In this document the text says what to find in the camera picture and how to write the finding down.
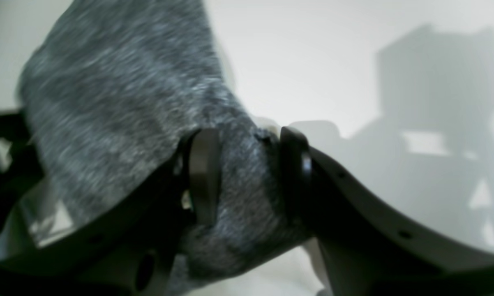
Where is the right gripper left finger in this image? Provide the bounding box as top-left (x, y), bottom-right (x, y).
top-left (0, 129), bottom-right (221, 296)

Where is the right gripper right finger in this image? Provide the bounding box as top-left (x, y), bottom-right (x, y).
top-left (279, 126), bottom-right (494, 296)

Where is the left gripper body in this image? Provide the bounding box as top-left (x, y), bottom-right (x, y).
top-left (0, 110), bottom-right (44, 232)

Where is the grey long-sleeve T-shirt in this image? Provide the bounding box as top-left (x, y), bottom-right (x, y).
top-left (18, 0), bottom-right (311, 296)

